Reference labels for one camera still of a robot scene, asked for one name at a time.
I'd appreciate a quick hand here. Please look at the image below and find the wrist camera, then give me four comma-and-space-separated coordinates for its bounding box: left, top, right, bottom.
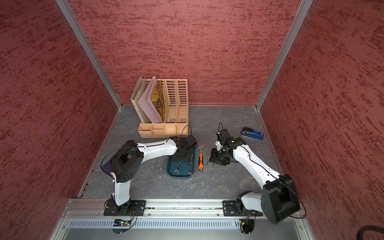
216, 129, 234, 146
182, 135, 198, 149

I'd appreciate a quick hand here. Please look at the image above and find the small steel open-end wrench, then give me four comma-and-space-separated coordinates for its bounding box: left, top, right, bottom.
154, 158, 158, 172

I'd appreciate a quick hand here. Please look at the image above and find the yellow patterned book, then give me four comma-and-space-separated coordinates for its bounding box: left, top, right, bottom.
150, 80, 166, 123

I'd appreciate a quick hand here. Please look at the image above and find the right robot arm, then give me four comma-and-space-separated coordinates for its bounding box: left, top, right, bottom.
210, 138, 301, 225

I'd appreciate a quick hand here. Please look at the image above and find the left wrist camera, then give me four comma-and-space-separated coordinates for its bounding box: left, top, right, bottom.
182, 135, 198, 149

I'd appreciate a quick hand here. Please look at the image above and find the large steel open-end wrench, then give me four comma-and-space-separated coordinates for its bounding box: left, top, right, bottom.
159, 156, 165, 171

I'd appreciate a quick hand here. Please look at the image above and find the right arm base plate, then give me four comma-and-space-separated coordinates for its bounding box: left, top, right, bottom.
222, 201, 263, 217

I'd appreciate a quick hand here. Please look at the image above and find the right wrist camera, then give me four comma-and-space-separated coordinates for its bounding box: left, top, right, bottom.
216, 129, 234, 146

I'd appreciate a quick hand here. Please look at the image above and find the beige cardboard folder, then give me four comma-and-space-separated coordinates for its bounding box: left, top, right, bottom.
131, 77, 151, 124

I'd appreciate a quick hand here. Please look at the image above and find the blue black stapler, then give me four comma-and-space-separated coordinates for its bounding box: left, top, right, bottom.
241, 127, 264, 140

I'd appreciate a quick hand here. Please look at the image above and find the wooden desk file organizer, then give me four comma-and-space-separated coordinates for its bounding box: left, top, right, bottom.
138, 79, 189, 139

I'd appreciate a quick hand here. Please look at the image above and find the small steel combination wrench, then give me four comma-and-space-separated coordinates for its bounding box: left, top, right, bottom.
205, 153, 211, 167

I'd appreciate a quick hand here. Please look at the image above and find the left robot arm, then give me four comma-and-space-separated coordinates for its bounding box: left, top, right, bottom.
109, 135, 197, 207

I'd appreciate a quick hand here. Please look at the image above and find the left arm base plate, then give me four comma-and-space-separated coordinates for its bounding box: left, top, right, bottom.
104, 198, 147, 217

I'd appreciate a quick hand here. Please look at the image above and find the pink paper folder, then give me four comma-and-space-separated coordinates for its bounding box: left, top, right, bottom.
139, 77, 161, 124

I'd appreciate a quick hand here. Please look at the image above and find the teal plastic storage box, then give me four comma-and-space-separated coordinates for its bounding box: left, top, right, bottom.
167, 148, 197, 179

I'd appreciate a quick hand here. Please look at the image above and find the purple book yellow label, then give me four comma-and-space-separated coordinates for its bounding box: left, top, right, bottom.
101, 161, 115, 180

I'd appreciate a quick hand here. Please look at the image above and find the aluminium front rail frame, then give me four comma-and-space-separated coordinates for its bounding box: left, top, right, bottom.
50, 199, 314, 240

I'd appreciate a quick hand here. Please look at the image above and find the orange handled adjustable wrench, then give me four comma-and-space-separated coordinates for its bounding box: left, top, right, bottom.
198, 143, 206, 172

